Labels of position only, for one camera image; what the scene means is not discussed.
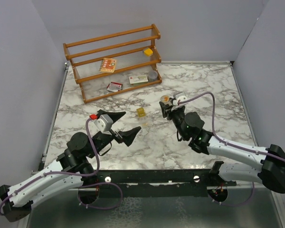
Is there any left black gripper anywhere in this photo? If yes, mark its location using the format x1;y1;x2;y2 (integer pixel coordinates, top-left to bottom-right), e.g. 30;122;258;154
88;110;142;159

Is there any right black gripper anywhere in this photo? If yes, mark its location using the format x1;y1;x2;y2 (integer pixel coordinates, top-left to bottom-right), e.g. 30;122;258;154
160;102;187;141

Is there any clear pill bottle gold lid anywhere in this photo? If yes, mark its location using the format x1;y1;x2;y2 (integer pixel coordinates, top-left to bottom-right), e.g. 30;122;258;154
160;95;171;105

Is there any yellow weekly pill organizer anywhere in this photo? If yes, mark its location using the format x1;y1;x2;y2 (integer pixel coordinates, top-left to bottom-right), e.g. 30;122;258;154
136;107;149;127

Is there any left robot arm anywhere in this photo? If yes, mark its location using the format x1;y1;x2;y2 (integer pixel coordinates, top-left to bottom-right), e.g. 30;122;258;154
0;110;141;222

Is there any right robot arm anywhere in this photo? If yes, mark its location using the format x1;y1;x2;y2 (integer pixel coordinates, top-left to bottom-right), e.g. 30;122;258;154
159;102;285;194

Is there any clear round pin jar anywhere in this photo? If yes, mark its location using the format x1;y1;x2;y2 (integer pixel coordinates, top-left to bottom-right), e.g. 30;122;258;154
147;70;158;82

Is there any white green stapler box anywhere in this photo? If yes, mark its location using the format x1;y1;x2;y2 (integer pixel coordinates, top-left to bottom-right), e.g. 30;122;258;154
129;75;149;86

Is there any red white staples packet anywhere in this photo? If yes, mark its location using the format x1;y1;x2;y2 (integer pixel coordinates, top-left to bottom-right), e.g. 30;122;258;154
106;82;123;93

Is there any orange spiral notebook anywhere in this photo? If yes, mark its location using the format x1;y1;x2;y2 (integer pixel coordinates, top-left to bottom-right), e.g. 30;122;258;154
99;58;117;73

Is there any wooden three-tier shelf rack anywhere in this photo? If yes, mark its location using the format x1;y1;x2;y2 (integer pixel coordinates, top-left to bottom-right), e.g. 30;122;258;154
63;24;162;104

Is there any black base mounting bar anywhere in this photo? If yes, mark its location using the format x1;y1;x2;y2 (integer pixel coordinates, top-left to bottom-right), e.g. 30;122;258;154
83;169;236;198

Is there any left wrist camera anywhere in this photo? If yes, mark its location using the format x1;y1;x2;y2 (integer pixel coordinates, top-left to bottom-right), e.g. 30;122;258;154
90;114;114;133

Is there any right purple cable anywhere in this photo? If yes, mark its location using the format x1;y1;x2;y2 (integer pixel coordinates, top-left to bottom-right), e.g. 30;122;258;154
178;92;285;167

